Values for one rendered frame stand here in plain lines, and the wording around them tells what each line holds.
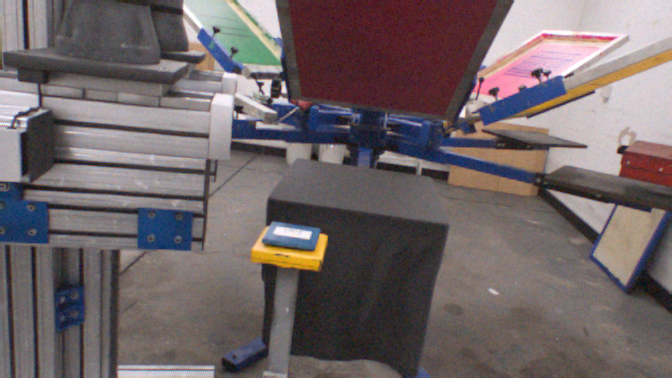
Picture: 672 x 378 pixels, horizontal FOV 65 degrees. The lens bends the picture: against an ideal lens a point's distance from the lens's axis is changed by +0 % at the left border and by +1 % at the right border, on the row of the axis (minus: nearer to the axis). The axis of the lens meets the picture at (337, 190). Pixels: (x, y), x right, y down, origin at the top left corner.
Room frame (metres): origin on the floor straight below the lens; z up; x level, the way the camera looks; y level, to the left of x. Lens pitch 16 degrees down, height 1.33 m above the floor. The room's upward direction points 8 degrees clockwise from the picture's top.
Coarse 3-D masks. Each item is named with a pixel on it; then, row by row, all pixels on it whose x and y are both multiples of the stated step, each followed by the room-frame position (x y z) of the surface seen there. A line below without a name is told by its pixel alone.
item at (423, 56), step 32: (416, 0) 1.36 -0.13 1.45; (448, 0) 1.34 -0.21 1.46; (480, 0) 1.33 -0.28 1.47; (384, 32) 1.49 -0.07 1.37; (416, 32) 1.47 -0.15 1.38; (448, 32) 1.45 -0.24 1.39; (480, 32) 1.43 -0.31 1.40; (384, 64) 1.63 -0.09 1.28; (416, 64) 1.60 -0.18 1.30; (448, 64) 1.58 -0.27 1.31; (384, 96) 1.80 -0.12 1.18; (416, 96) 1.77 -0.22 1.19; (448, 96) 1.74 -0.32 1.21
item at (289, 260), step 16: (320, 240) 0.97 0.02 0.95; (256, 256) 0.88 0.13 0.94; (272, 256) 0.88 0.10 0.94; (288, 256) 0.88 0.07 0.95; (304, 256) 0.88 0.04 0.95; (320, 256) 0.89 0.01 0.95; (288, 272) 0.92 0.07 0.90; (288, 288) 0.92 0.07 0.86; (288, 304) 0.92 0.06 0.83; (272, 320) 0.92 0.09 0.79; (288, 320) 0.92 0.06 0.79; (272, 336) 0.92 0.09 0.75; (288, 336) 0.92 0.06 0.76; (272, 352) 0.92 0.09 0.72; (288, 352) 0.93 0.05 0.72; (272, 368) 0.92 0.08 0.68
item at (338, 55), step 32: (288, 0) 1.43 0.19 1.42; (320, 0) 1.41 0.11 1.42; (352, 0) 1.39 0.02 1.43; (384, 0) 1.38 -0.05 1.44; (320, 32) 1.53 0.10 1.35; (352, 32) 1.51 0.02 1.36; (320, 64) 1.68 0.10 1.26; (352, 64) 1.65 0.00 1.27; (320, 96) 1.86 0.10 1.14; (352, 96) 1.83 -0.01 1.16
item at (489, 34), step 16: (512, 0) 1.32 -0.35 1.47; (288, 16) 1.49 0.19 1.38; (496, 16) 1.37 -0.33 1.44; (288, 32) 1.55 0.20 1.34; (496, 32) 1.42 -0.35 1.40; (288, 48) 1.62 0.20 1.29; (480, 48) 1.49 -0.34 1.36; (288, 64) 1.70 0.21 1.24; (480, 64) 1.56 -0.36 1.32; (288, 80) 1.79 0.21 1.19; (464, 80) 1.64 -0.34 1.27; (464, 96) 1.73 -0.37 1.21; (400, 112) 1.89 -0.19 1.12; (416, 112) 1.87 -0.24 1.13; (448, 112) 1.84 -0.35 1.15
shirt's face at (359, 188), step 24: (312, 168) 1.57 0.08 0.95; (336, 168) 1.61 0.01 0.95; (360, 168) 1.66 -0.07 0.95; (288, 192) 1.28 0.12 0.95; (312, 192) 1.31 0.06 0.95; (336, 192) 1.34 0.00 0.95; (360, 192) 1.37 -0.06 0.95; (384, 192) 1.40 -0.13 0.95; (408, 192) 1.43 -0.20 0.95; (432, 192) 1.47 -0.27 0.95; (408, 216) 1.21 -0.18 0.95; (432, 216) 1.23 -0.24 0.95
